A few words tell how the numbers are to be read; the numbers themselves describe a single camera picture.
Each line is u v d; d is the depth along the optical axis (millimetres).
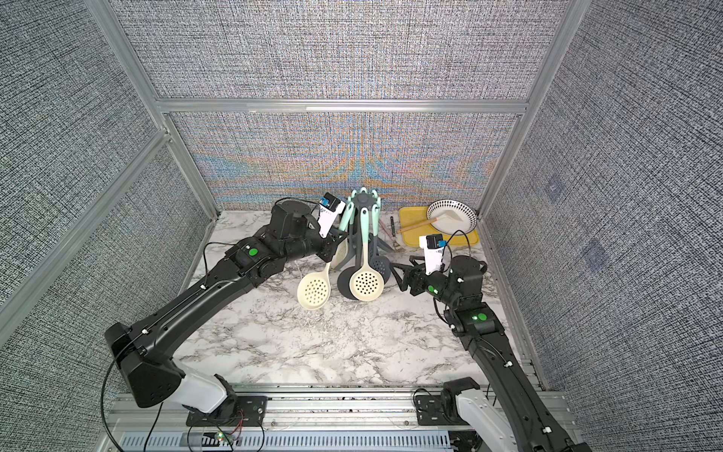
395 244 1097
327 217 595
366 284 836
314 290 763
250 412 732
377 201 690
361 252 746
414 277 629
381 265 878
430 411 732
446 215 1137
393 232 1099
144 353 398
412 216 1178
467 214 1168
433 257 627
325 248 615
